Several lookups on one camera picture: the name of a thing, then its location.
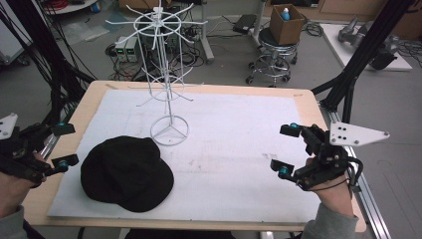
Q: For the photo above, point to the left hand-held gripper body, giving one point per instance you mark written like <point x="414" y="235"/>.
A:
<point x="20" y="156"/>

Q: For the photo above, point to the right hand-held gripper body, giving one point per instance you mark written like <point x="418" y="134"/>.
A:
<point x="326" y="156"/>

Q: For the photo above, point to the black cap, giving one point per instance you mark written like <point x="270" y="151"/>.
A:
<point x="126" y="173"/>

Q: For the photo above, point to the person's left hand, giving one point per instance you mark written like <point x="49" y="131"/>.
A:
<point x="13" y="192"/>

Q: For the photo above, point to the person's right hand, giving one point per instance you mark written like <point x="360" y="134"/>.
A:
<point x="333" y="195"/>

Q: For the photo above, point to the wooden table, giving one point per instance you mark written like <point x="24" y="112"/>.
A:
<point x="308" y="103"/>

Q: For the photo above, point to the white foam mat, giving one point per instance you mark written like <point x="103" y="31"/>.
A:
<point x="225" y="149"/>

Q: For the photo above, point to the round chrome stool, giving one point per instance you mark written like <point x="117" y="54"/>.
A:
<point x="272" y="59"/>

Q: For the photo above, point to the grey power supply unit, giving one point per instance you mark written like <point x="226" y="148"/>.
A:
<point x="132" y="48"/>
<point x="121" y="51"/>

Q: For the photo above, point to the white floor platform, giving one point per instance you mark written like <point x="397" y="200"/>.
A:
<point x="335" y="43"/>

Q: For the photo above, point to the brown cardboard box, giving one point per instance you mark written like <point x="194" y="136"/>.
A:
<point x="286" y="30"/>

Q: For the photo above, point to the white metal stand leg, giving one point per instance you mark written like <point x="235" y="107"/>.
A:
<point x="258" y="23"/>

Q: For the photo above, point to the black flat box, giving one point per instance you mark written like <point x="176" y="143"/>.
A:
<point x="245" y="24"/>

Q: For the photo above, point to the blue bottle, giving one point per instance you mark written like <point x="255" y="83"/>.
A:
<point x="285" y="14"/>

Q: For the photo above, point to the round white table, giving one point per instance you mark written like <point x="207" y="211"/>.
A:
<point x="71" y="6"/>

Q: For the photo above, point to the grey metal stand leg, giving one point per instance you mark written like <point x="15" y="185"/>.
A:
<point x="206" y="40"/>

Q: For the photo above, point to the aluminium rail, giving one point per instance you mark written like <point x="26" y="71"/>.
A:
<point x="53" y="139"/>
<point x="368" y="202"/>

